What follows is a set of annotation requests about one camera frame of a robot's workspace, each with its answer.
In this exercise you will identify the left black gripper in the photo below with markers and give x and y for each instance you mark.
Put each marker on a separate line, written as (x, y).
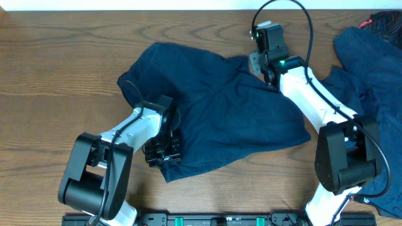
(176, 157)

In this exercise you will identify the black patterned garment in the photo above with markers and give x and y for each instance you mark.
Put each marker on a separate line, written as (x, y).
(386, 25)

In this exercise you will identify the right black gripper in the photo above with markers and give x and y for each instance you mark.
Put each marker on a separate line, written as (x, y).
(256, 68)

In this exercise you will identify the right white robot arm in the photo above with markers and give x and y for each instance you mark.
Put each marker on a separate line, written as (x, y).
(348, 156)

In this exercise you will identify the dark blue clothes pile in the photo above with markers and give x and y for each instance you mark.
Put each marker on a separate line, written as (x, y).
(369, 81)

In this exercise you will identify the dark blue shorts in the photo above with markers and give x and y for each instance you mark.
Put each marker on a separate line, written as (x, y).
(225, 113)

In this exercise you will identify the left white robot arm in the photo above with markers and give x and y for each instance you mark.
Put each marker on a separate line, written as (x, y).
(96, 178)

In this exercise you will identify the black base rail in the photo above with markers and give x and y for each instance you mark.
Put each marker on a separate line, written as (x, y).
(276, 218)

